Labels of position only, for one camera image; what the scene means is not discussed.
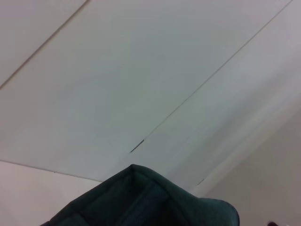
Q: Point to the dark teal insulated lunch bag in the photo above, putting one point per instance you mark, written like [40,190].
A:
[141,202]

